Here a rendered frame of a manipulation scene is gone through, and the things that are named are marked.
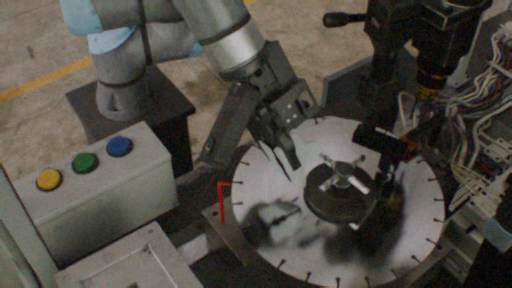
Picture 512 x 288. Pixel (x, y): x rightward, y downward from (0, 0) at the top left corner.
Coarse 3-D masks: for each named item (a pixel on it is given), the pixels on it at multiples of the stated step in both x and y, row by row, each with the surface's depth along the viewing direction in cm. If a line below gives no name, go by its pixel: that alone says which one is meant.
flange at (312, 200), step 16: (336, 160) 79; (320, 176) 76; (368, 176) 77; (304, 192) 75; (320, 192) 74; (336, 192) 73; (352, 192) 73; (320, 208) 72; (336, 208) 72; (352, 208) 72; (368, 208) 72
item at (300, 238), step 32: (320, 128) 85; (352, 128) 85; (256, 160) 80; (320, 160) 80; (352, 160) 80; (416, 160) 80; (256, 192) 76; (288, 192) 76; (384, 192) 76; (416, 192) 75; (256, 224) 72; (288, 224) 72; (320, 224) 72; (352, 224) 72; (384, 224) 71; (416, 224) 71; (288, 256) 68; (320, 256) 68; (352, 256) 68; (384, 256) 68; (416, 256) 68
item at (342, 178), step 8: (320, 152) 75; (328, 160) 74; (360, 160) 74; (336, 168) 72; (344, 168) 72; (352, 168) 72; (336, 176) 71; (344, 176) 71; (352, 176) 71; (328, 184) 70; (336, 184) 73; (344, 184) 72; (360, 184) 70; (368, 192) 70
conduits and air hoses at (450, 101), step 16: (496, 32) 137; (496, 48) 135; (480, 80) 125; (496, 80) 125; (400, 96) 96; (448, 96) 115; (464, 96) 118; (480, 96) 120; (496, 96) 121; (400, 112) 94; (448, 112) 97; (464, 112) 111; (480, 112) 114; (496, 112) 116; (448, 128) 92; (464, 128) 90; (480, 128) 108; (448, 144) 89; (464, 144) 86; (480, 144) 103; (496, 144) 100; (464, 176) 85; (480, 176) 80; (496, 176) 92; (480, 208) 75
